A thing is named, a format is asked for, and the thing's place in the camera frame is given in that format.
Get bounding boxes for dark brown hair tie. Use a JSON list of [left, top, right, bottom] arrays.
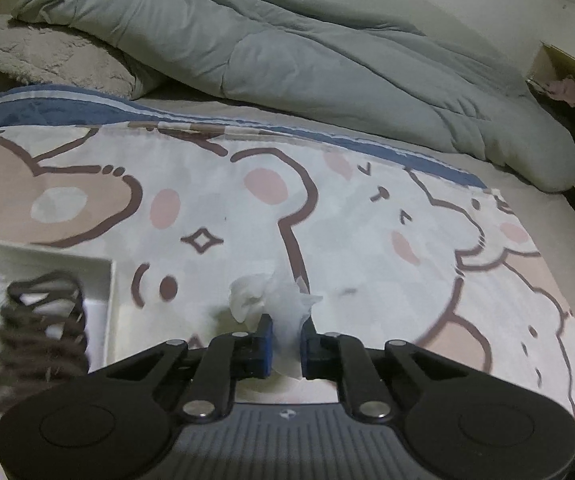
[[0, 270, 92, 413]]

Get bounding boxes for white shallow box tray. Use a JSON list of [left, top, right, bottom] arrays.
[[0, 243, 115, 479]]

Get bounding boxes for grey quilted duvet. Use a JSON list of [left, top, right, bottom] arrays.
[[13, 0, 575, 193]]

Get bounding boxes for beige fluffy pillow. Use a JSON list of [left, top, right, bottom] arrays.
[[0, 14, 164, 100]]

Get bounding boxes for cartoon bear print blanket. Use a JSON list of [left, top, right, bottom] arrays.
[[0, 88, 575, 418]]

